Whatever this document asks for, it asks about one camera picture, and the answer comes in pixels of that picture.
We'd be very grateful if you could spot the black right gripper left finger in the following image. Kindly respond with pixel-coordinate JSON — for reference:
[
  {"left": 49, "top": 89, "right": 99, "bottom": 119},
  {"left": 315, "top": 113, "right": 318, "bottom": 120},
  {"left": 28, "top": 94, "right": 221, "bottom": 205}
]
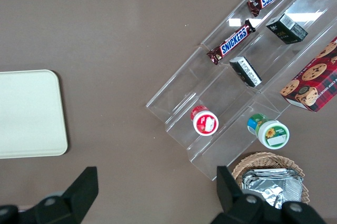
[{"left": 0, "top": 166, "right": 100, "bottom": 224}]

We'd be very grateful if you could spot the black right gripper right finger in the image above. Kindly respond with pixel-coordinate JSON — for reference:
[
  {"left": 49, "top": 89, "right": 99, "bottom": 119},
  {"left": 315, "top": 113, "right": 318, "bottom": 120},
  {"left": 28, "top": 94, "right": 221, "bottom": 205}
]
[{"left": 210, "top": 165, "right": 327, "bottom": 224}]

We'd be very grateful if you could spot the aluminium foil tray stack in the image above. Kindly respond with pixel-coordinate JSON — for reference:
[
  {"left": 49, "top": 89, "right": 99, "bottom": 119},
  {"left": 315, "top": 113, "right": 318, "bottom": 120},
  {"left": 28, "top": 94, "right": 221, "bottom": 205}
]
[{"left": 241, "top": 167, "right": 304, "bottom": 210}]

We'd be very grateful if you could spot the light wicker basket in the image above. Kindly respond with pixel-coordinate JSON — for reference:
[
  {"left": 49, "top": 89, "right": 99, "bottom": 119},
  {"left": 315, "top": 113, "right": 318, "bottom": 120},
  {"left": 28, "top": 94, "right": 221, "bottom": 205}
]
[{"left": 231, "top": 151, "right": 310, "bottom": 206}]

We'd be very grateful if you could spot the cream rectangular serving tray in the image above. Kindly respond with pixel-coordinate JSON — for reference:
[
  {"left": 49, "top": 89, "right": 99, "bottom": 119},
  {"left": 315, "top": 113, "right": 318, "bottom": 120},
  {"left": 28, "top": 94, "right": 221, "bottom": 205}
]
[{"left": 0, "top": 69, "right": 68, "bottom": 159}]

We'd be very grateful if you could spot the green blue sunflower jar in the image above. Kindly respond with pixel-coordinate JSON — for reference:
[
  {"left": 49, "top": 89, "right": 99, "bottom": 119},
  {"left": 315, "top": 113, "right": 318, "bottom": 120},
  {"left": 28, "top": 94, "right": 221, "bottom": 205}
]
[{"left": 246, "top": 113, "right": 291, "bottom": 150}]

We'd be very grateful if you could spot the red lidded small jar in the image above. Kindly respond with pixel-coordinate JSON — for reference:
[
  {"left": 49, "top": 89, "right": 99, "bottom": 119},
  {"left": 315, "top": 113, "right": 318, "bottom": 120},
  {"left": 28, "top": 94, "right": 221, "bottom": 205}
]
[{"left": 190, "top": 105, "right": 220, "bottom": 137}]

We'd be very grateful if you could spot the clear acrylic stepped shelf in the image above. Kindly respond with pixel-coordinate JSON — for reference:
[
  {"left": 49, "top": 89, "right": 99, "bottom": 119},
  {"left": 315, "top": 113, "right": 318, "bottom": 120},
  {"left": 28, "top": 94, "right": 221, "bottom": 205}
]
[{"left": 145, "top": 0, "right": 337, "bottom": 182}]

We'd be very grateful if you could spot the small black carton box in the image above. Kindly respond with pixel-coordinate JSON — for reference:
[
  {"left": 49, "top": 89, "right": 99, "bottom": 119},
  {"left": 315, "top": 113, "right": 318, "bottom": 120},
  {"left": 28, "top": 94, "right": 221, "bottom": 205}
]
[
  {"left": 265, "top": 12, "right": 309, "bottom": 45},
  {"left": 229, "top": 56, "right": 263, "bottom": 88}
]

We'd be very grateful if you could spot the red tartan cookie box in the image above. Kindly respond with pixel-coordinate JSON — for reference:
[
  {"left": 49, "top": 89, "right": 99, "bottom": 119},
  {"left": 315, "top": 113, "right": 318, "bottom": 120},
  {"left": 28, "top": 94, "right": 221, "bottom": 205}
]
[{"left": 279, "top": 36, "right": 337, "bottom": 113}]

